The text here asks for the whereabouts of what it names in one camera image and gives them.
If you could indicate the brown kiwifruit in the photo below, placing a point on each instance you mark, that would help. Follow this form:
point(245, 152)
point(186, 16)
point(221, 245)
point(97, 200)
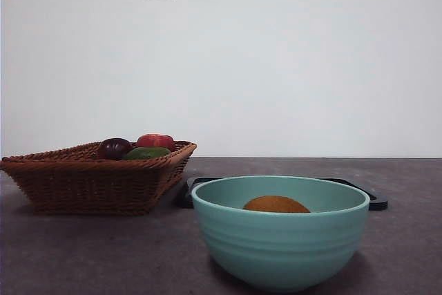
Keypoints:
point(276, 205)

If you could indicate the teal ceramic bowl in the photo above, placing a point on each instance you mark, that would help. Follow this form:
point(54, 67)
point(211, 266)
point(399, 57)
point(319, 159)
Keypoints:
point(279, 243)

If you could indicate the red apple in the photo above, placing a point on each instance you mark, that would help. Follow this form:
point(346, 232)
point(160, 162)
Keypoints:
point(155, 141)

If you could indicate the black rectangular tray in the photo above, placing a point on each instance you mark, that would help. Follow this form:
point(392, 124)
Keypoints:
point(184, 195)

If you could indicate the green avocado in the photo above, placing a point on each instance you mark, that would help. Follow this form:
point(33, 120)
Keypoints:
point(146, 153)

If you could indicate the dark purple round fruit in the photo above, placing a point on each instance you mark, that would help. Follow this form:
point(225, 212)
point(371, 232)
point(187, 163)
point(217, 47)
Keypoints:
point(114, 148)

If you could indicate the brown wicker basket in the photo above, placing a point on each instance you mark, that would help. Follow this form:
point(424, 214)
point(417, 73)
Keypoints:
point(89, 184)

